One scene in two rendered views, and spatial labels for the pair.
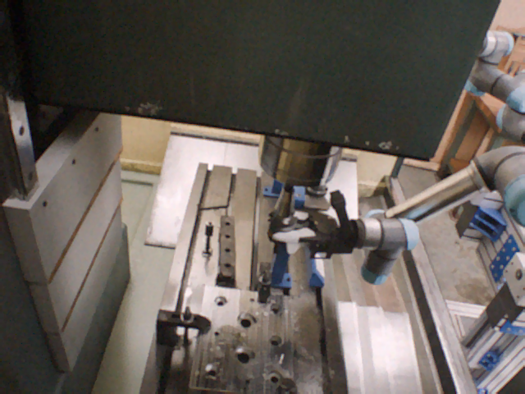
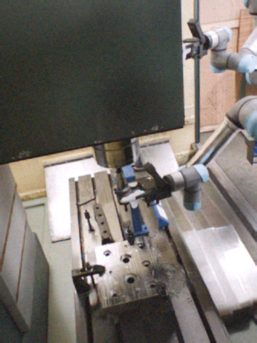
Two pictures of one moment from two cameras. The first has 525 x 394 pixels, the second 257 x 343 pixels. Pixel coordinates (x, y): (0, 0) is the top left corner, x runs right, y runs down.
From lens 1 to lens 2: 0.27 m
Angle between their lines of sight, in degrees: 2
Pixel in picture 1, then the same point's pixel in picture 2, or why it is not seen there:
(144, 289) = (61, 269)
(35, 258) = not seen: outside the picture
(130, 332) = (60, 300)
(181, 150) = (55, 174)
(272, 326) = (142, 256)
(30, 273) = not seen: outside the picture
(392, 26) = (131, 67)
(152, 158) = (38, 187)
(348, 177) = (167, 154)
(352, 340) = (200, 252)
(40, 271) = not seen: outside the picture
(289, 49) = (84, 99)
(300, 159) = (115, 152)
